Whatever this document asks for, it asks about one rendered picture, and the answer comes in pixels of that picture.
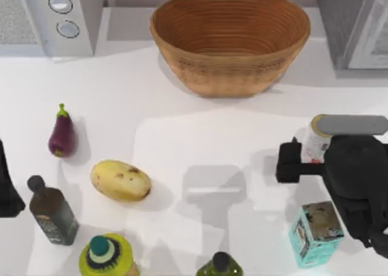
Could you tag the purple eggplant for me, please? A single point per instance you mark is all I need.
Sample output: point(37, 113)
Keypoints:
point(60, 135)

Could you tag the brown woven basket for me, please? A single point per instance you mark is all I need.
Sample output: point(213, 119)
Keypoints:
point(230, 72)

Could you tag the yellow potato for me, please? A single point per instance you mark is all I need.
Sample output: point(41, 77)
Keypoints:
point(121, 181)

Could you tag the dark olive oil bottle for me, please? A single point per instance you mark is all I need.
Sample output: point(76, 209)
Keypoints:
point(56, 215)

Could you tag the pale microwave oven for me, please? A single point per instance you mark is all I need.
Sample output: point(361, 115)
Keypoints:
point(88, 21)

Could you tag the round microwave knob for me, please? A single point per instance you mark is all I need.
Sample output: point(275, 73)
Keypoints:
point(60, 4)
point(68, 29)

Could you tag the white and red can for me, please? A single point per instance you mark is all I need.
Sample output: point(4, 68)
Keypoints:
point(312, 145)

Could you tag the pale grey rounded box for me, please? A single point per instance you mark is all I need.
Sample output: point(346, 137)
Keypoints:
point(351, 125)

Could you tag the teal carton box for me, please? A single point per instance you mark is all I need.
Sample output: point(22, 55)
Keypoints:
point(318, 230)

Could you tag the green bottle with black cap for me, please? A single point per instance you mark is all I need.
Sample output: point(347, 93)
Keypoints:
point(219, 265)

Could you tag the yellow bottle with green cap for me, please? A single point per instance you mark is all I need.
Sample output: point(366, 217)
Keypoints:
point(103, 257)

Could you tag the grey cabinet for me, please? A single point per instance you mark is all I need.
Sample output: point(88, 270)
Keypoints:
point(336, 30)

